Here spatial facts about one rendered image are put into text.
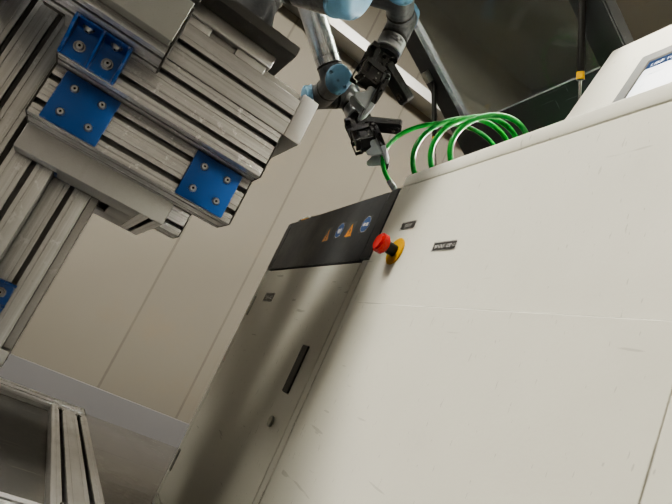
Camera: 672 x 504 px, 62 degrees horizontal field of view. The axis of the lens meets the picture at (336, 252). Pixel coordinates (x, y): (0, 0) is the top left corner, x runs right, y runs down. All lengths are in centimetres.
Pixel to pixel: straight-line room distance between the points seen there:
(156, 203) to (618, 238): 77
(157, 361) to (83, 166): 193
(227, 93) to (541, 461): 74
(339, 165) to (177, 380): 145
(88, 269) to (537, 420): 247
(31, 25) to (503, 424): 100
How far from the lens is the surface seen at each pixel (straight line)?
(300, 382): 109
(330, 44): 171
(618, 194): 66
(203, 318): 293
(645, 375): 53
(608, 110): 76
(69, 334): 286
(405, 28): 163
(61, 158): 107
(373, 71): 154
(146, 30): 90
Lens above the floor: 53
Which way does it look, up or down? 13 degrees up
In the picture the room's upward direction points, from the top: 25 degrees clockwise
